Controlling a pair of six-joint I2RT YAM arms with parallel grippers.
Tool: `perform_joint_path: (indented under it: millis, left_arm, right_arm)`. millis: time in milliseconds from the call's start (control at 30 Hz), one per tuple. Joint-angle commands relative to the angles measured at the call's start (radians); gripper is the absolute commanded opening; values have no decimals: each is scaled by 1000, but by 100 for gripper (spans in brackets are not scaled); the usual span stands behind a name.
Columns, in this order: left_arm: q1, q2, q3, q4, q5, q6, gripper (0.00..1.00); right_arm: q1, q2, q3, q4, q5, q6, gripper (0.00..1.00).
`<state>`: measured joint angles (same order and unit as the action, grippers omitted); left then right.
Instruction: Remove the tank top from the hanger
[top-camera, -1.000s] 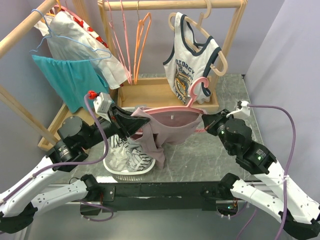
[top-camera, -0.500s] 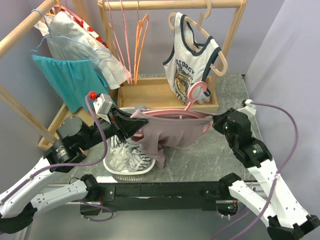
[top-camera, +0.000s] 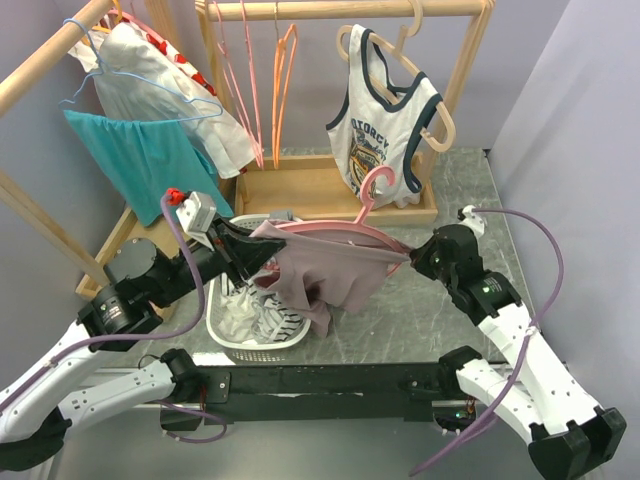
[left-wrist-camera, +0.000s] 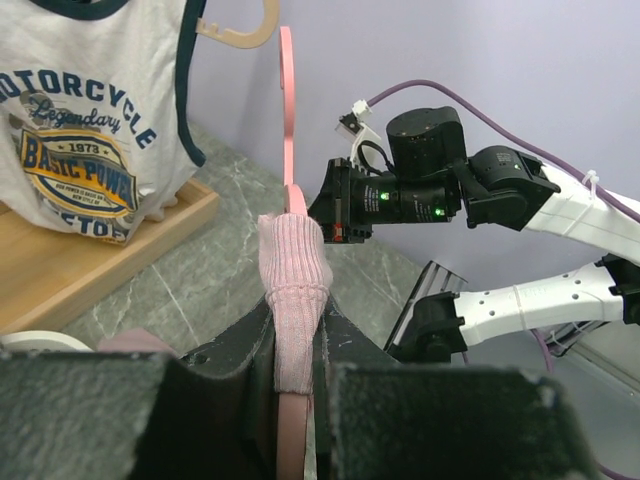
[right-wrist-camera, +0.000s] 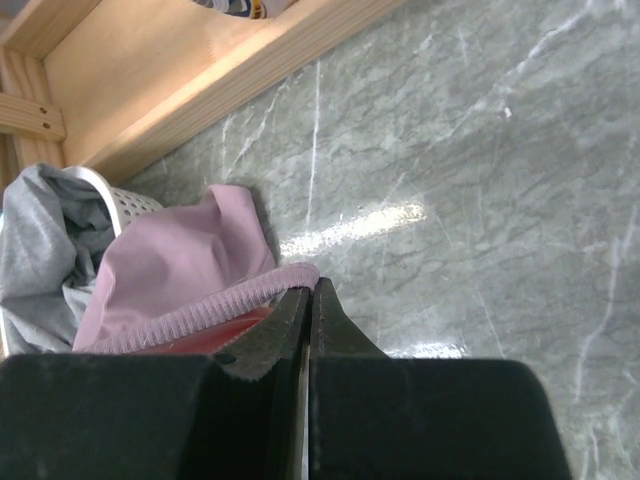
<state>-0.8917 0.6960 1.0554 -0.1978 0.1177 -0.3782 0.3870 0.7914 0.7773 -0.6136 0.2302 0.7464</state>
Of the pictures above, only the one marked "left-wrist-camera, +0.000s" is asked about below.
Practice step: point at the wooden back clothes rack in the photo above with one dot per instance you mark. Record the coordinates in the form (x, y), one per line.
(49, 278)

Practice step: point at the white navy trimmed tank top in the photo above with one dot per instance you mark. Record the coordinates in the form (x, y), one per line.
(94, 131)

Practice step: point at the mauve tank top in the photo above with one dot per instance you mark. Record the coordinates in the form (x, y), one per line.
(297, 278)

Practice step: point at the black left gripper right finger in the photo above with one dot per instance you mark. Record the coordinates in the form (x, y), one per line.
(376, 418)

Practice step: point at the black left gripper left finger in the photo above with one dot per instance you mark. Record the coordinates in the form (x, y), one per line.
(206, 415)

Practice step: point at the thick pink plastic hanger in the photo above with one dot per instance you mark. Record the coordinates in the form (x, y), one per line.
(293, 408)

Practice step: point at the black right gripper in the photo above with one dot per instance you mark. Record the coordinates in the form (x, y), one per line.
(334, 206)

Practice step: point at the white perforated plastic basket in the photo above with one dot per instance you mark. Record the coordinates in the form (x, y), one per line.
(42, 341)

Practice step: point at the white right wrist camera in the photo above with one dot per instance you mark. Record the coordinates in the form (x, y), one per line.
(353, 126)

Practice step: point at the aluminium rail frame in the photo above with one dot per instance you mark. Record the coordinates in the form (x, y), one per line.
(590, 350)

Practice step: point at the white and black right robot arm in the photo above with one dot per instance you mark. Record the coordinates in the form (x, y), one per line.
(428, 177)

